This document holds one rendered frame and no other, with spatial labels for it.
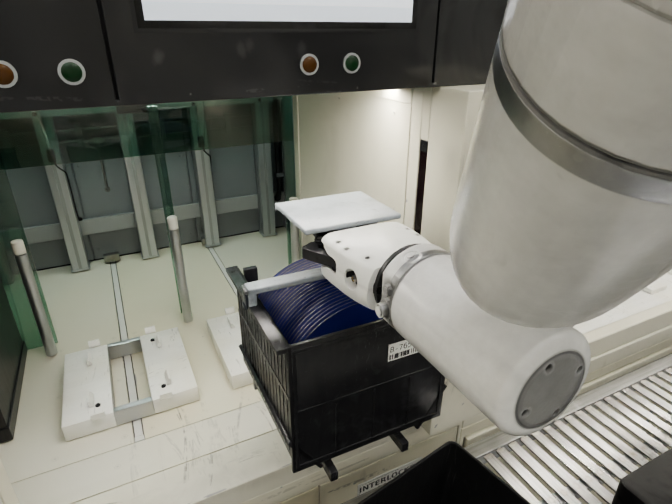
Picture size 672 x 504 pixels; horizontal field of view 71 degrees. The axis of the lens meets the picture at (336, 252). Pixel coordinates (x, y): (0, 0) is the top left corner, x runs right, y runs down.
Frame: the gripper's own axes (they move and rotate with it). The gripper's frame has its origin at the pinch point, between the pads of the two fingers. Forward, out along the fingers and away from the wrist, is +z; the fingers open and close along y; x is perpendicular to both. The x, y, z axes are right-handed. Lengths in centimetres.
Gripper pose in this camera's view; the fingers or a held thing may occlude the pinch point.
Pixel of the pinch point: (337, 226)
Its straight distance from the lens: 56.3
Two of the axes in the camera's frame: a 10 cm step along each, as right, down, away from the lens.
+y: 9.0, -1.8, 4.0
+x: 0.1, -9.1, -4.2
